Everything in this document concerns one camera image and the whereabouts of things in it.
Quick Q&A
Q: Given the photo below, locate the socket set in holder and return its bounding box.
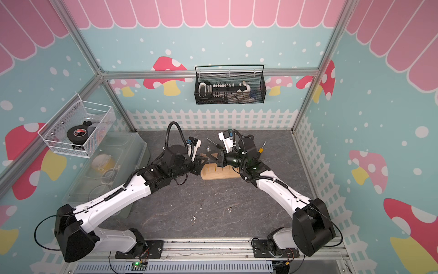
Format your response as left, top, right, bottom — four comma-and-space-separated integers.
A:
195, 82, 252, 103

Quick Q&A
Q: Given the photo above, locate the black tape roll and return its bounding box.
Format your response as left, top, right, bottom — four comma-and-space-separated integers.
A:
67, 125, 89, 146

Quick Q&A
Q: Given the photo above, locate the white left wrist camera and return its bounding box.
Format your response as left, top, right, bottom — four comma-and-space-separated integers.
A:
187, 137, 201, 162

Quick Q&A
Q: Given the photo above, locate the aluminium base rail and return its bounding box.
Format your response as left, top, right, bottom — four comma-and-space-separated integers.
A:
61, 238, 355, 274

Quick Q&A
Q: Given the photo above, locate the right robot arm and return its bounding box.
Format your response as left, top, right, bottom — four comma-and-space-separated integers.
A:
208, 130, 336, 256

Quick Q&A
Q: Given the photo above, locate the yellow black nut driver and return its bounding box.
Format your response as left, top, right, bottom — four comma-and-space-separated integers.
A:
258, 141, 267, 154

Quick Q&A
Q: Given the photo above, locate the orange black nut driver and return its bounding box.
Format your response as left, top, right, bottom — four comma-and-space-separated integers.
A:
206, 138, 223, 150

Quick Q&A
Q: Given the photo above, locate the green lit circuit board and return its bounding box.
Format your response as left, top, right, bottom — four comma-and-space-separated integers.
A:
131, 261, 148, 271

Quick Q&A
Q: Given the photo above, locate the clear plastic storage box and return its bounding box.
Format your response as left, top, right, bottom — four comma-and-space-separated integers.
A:
62, 132, 150, 207

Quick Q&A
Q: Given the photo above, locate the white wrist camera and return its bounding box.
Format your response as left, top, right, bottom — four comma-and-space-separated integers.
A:
218, 129, 236, 154
187, 137, 201, 162

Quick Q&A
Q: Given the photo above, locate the wooden jewelry display stand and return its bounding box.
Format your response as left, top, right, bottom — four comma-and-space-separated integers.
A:
200, 165, 240, 180

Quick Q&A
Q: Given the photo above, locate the white wire wall basket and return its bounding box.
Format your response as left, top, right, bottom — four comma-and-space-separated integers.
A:
38, 94, 116, 159

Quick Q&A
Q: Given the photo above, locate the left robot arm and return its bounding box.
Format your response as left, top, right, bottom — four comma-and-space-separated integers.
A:
54, 122, 206, 263

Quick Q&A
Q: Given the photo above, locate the black mesh wall basket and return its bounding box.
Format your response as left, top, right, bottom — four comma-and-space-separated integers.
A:
194, 65, 266, 105

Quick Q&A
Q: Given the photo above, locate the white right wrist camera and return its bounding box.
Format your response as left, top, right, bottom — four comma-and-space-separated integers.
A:
218, 129, 236, 154

